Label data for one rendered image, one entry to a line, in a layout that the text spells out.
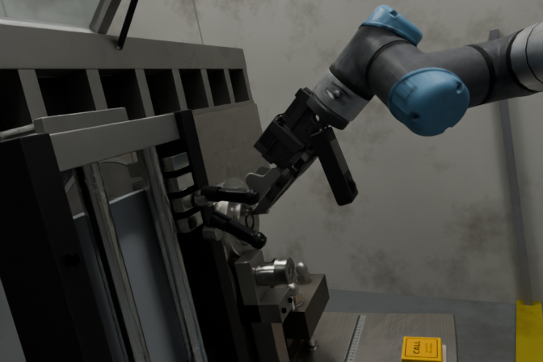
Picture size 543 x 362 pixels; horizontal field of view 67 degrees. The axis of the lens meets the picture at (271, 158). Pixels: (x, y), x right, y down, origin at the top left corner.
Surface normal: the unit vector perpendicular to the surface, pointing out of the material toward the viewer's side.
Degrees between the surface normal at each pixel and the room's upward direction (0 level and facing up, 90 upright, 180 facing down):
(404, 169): 90
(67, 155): 90
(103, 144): 90
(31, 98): 90
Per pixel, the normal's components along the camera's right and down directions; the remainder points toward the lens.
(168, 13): -0.50, 0.22
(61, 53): 0.91, -0.14
